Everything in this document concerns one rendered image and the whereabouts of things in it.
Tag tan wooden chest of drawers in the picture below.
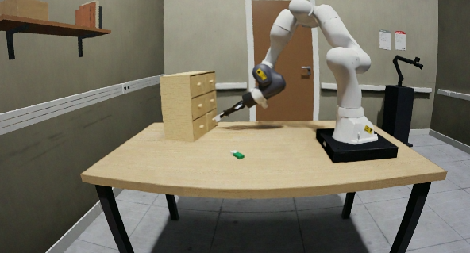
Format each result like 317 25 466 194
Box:
160 71 215 142

